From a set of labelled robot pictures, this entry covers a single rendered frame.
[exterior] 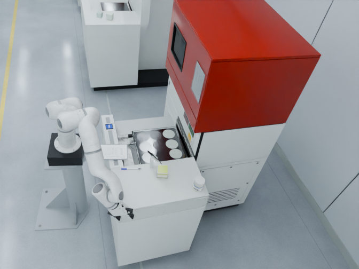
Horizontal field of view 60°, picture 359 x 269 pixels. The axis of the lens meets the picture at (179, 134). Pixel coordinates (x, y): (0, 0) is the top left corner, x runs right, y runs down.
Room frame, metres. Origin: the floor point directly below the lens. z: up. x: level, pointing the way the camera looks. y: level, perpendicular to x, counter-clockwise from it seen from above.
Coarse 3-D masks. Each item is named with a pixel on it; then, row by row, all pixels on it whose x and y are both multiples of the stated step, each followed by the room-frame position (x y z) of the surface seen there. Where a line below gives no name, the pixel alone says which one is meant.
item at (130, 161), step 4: (120, 140) 1.63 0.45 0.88; (124, 140) 1.64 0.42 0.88; (128, 140) 1.65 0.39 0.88; (128, 148) 1.57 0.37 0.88; (128, 152) 1.53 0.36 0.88; (128, 156) 1.49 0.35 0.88; (124, 160) 1.45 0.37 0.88; (128, 160) 1.45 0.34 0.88; (132, 160) 1.46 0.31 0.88; (124, 164) 1.41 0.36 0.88; (128, 164) 1.41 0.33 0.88; (132, 164) 1.42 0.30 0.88
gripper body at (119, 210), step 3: (120, 204) 0.91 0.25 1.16; (123, 204) 0.93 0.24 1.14; (117, 207) 0.89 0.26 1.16; (120, 207) 0.90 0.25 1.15; (123, 207) 0.91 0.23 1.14; (126, 207) 0.93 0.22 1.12; (108, 210) 0.89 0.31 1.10; (111, 210) 0.89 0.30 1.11; (114, 210) 0.89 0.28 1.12; (117, 210) 0.89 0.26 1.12; (120, 210) 0.89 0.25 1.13; (123, 210) 0.90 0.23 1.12; (126, 210) 0.91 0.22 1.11; (111, 213) 0.89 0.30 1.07; (114, 213) 0.89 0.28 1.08; (117, 213) 0.89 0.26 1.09; (120, 213) 0.89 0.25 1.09; (123, 213) 0.90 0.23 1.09; (126, 213) 0.90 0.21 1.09
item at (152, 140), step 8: (168, 128) 1.86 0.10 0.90; (136, 136) 1.69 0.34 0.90; (144, 136) 1.71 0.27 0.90; (152, 136) 1.73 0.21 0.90; (160, 136) 1.75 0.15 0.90; (176, 136) 1.78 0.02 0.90; (144, 144) 1.63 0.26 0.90; (152, 144) 1.64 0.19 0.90; (160, 144) 1.66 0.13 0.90; (144, 152) 1.54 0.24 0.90; (152, 152) 1.56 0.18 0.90; (160, 152) 1.58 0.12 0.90; (168, 152) 1.59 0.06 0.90; (144, 160) 1.47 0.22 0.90; (160, 160) 1.50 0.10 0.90; (168, 160) 1.51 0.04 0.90
